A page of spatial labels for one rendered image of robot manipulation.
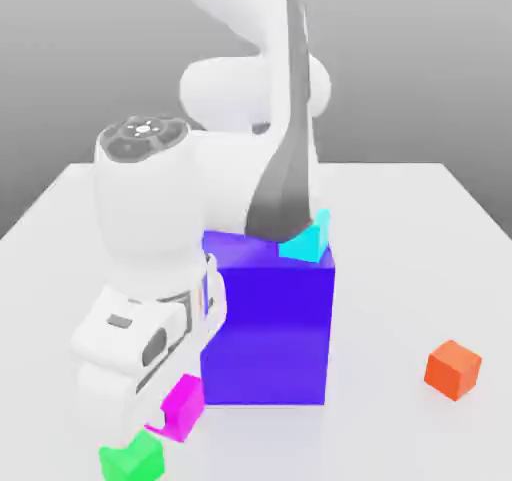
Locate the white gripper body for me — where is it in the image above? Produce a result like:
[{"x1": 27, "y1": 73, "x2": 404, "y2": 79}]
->
[{"x1": 74, "y1": 339, "x2": 202, "y2": 447}]

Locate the small magenta cube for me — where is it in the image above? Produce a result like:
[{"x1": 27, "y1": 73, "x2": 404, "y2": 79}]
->
[{"x1": 145, "y1": 373, "x2": 206, "y2": 445}]

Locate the small green cube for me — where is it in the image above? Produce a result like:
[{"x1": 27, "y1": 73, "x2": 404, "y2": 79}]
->
[{"x1": 98, "y1": 428, "x2": 166, "y2": 481}]

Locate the small cyan cube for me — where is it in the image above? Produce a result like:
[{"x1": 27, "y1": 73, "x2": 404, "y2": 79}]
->
[{"x1": 278, "y1": 208, "x2": 332, "y2": 265}]

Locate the small orange cube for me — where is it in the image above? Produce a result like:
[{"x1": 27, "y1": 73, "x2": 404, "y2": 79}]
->
[{"x1": 423, "y1": 339, "x2": 484, "y2": 403}]

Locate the large blue box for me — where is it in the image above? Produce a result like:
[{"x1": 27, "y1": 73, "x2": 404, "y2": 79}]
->
[{"x1": 199, "y1": 230, "x2": 337, "y2": 407}]

